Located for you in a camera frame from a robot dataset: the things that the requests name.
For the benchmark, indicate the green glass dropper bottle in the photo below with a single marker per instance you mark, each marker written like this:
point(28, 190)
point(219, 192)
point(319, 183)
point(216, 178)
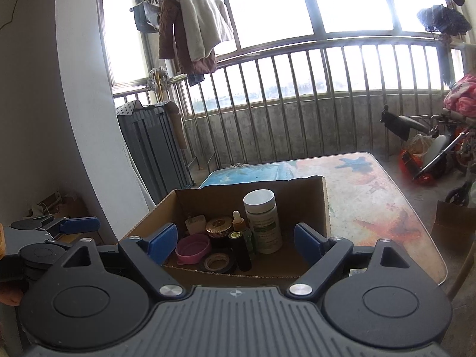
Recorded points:
point(238, 225)

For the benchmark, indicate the grey ribbed cabinet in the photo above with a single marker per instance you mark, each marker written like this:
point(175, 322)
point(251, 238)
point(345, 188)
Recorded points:
point(156, 148)

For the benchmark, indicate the dark jar with gold lid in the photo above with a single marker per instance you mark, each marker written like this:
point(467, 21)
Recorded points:
point(219, 227)

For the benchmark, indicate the wheelchair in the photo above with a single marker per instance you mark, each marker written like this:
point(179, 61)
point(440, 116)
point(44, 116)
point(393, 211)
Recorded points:
point(453, 114)

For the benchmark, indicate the blue hanging garment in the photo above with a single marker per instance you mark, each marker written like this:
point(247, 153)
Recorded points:
point(195, 80)

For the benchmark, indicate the dark hanging skirt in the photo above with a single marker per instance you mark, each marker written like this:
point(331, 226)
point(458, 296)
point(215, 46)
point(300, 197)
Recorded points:
point(442, 20)

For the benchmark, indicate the flat cardboard piece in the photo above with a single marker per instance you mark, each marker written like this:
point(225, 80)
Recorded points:
point(453, 219)

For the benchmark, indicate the brown cardboard box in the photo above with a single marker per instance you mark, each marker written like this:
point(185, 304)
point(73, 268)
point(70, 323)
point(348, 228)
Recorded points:
point(193, 200)

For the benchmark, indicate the black cylinder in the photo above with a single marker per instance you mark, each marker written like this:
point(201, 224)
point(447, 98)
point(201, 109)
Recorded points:
point(241, 253)

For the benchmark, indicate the pink blanket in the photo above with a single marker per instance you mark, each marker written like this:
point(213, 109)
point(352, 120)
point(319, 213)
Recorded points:
point(463, 96)

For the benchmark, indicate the white fleece jacket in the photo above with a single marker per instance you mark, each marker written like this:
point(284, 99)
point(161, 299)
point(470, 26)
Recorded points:
point(204, 18)

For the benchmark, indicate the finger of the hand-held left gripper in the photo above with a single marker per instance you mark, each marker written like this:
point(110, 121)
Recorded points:
point(80, 225)

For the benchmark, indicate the black small wheel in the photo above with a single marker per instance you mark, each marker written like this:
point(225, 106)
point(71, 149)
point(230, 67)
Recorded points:
point(455, 195)

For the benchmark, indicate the pink round bowl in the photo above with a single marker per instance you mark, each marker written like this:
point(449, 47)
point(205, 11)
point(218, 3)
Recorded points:
point(202, 254)

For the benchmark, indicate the brown hanging coat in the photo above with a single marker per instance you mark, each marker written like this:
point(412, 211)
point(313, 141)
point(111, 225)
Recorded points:
point(171, 33)

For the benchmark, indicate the dark hanging cloth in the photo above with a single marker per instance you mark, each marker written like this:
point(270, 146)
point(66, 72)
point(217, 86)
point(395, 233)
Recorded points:
point(445, 59)

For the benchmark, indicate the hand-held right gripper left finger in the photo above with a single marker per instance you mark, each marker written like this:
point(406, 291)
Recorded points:
point(163, 240)

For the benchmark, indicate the black electrical tape roll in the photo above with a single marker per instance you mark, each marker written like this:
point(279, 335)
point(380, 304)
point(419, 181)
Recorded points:
point(230, 264)

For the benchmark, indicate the stroller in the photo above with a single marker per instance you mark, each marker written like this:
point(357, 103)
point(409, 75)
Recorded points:
point(412, 163)

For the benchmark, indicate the white charger plug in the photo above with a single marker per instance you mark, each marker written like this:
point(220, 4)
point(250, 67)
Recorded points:
point(197, 225)

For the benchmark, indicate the metal balcony railing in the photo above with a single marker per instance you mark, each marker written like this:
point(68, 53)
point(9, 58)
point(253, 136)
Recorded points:
point(334, 42)

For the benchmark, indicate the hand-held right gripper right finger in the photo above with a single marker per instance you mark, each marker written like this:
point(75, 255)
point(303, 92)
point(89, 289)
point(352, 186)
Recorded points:
point(308, 240)

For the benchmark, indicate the white pill bottle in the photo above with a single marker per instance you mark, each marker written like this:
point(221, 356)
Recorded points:
point(262, 227)

